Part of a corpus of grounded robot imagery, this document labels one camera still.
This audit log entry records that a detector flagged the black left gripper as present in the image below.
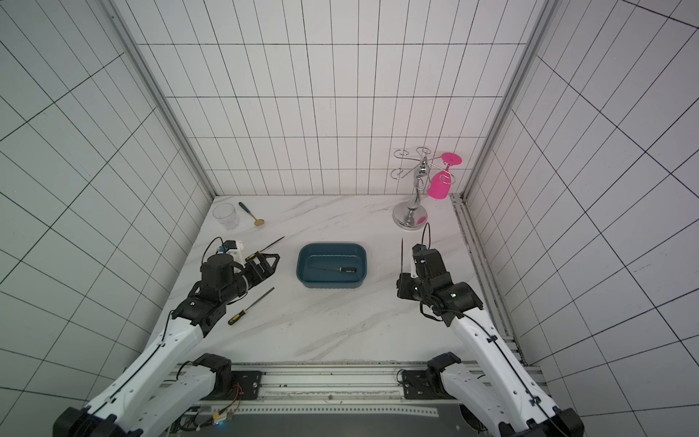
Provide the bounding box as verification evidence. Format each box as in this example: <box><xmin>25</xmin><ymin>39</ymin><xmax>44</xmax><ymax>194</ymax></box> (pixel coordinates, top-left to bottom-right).
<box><xmin>221</xmin><ymin>253</ymin><xmax>280</xmax><ymax>302</ymax></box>

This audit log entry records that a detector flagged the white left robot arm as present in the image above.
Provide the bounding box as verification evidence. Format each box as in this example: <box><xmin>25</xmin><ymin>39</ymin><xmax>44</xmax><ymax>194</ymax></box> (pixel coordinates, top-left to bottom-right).
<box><xmin>52</xmin><ymin>251</ymin><xmax>280</xmax><ymax>436</ymax></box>

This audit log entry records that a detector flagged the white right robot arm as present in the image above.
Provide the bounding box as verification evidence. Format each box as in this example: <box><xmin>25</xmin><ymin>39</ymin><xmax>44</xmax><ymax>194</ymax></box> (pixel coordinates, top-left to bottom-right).
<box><xmin>397</xmin><ymin>244</ymin><xmax>584</xmax><ymax>436</ymax></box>

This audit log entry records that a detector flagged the teal storage box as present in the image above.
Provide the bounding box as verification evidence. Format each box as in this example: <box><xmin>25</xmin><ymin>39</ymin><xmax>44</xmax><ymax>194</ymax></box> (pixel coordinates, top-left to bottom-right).
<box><xmin>296</xmin><ymin>242</ymin><xmax>368</xmax><ymax>289</ymax></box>

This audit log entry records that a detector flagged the clear drinking glass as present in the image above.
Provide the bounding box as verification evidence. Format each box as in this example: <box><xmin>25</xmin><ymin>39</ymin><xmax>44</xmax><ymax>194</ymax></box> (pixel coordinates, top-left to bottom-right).
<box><xmin>212</xmin><ymin>202</ymin><xmax>240</xmax><ymax>231</ymax></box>

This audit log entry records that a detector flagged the chrome glass holder stand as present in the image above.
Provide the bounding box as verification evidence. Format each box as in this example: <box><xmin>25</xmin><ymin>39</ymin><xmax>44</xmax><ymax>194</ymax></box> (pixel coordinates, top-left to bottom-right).
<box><xmin>390</xmin><ymin>147</ymin><xmax>443</xmax><ymax>231</ymax></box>

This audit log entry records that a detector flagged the pink wine glass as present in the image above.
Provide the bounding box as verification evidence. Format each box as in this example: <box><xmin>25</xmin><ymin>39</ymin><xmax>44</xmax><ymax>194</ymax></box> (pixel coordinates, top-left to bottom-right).
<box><xmin>427</xmin><ymin>152</ymin><xmax>462</xmax><ymax>200</ymax></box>

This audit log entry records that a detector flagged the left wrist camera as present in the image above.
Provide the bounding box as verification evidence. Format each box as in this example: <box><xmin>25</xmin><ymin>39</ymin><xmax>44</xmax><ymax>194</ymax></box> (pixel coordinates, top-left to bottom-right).
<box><xmin>200</xmin><ymin>240</ymin><xmax>244</xmax><ymax>289</ymax></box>

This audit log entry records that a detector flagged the gold spoon green handle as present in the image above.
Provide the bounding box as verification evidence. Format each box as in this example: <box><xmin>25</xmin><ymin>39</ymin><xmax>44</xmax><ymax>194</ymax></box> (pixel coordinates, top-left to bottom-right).
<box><xmin>238</xmin><ymin>202</ymin><xmax>265</xmax><ymax>227</ymax></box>

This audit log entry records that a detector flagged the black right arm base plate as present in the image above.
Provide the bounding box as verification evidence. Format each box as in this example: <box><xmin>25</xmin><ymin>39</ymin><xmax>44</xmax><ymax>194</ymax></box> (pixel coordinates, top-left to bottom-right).
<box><xmin>397</xmin><ymin>369</ymin><xmax>442</xmax><ymax>401</ymax></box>

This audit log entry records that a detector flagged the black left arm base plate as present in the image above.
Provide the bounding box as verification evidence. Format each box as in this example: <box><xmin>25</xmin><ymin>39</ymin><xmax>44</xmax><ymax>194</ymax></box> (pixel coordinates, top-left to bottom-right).
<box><xmin>203</xmin><ymin>371</ymin><xmax>263</xmax><ymax>402</ymax></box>

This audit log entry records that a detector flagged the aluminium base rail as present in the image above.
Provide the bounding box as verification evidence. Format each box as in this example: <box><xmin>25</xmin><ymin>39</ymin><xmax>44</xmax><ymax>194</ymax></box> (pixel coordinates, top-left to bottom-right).
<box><xmin>157</xmin><ymin>359</ymin><xmax>553</xmax><ymax>419</ymax></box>

